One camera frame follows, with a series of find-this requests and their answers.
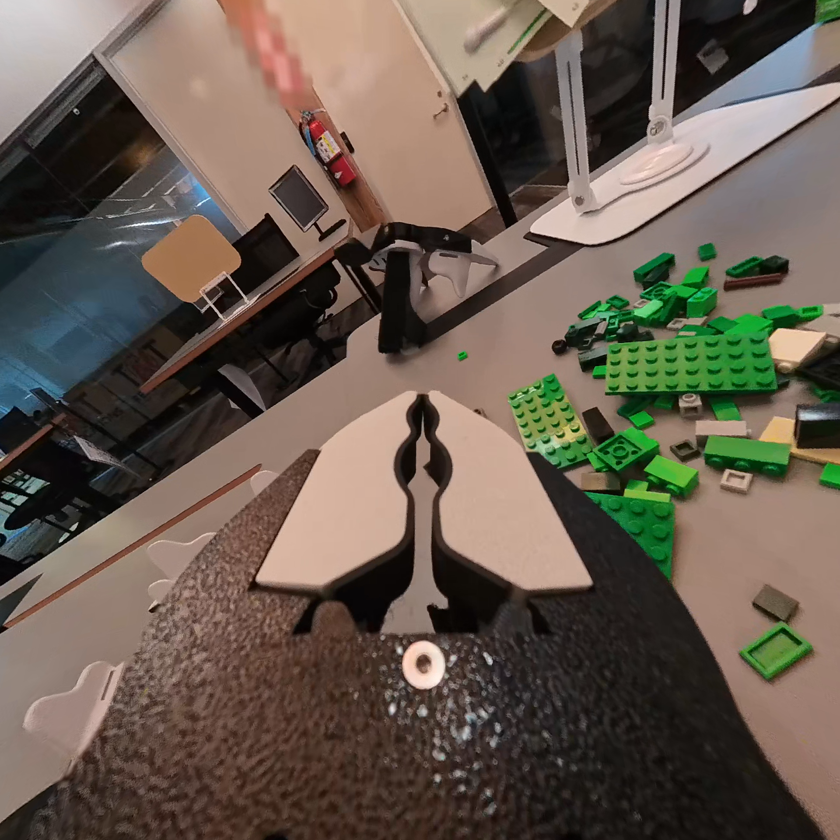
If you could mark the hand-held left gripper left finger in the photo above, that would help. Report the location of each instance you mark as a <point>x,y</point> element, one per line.
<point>341,512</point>

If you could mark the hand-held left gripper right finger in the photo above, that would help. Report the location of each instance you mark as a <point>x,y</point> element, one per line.
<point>505,518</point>

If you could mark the pile of green lego bricks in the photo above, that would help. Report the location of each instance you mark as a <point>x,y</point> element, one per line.
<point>689,367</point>

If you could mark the black and white object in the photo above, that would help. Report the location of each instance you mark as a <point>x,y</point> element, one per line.
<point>397,308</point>

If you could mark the wooden edged desk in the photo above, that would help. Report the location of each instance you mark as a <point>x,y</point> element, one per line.
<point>216,334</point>

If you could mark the black office chair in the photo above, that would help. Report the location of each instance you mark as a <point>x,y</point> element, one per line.
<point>262,249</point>

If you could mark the beige board stand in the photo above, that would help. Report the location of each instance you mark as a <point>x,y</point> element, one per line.
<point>190,256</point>

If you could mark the wooden pillar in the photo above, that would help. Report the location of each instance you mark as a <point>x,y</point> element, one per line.
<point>367,197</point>

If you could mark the small computer monitor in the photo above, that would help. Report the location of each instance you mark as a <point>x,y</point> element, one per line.
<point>298,197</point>

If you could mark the red fire extinguisher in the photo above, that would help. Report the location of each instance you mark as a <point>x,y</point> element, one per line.
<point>338,157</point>

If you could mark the white door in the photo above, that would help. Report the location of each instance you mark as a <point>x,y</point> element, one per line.
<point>407,144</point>

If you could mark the white book stand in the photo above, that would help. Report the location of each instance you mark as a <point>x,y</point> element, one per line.
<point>722,151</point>

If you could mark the glass partition wall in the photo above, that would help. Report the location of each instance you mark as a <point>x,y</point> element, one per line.
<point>65,295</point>

